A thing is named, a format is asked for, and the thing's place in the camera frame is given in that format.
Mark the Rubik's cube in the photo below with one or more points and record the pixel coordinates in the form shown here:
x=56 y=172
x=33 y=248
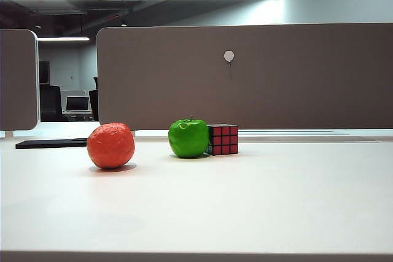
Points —
x=225 y=140

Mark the short ceiling light strip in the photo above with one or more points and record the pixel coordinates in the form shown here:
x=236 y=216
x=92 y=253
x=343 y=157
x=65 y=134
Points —
x=63 y=39

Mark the green apple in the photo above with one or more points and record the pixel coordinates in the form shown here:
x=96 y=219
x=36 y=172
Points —
x=188 y=139

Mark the black tall-backed chair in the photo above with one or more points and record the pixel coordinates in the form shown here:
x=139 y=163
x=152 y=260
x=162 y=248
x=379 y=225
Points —
x=94 y=102

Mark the large brown desk partition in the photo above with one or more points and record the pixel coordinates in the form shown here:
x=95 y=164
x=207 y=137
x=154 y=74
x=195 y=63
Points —
x=276 y=90

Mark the dark background monitor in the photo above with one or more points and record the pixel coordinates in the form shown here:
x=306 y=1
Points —
x=77 y=103

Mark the small brown desk partition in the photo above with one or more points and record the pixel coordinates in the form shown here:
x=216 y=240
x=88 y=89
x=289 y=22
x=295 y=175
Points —
x=17 y=84

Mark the black office chair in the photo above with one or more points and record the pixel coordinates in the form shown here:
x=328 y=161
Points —
x=50 y=102

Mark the white partition hook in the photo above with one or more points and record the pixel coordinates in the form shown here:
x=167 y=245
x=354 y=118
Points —
x=229 y=56

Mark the orange round fruit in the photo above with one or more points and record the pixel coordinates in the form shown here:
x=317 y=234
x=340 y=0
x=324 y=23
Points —
x=110 y=146

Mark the black flat device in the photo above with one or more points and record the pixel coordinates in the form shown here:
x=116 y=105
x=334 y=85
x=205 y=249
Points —
x=46 y=144

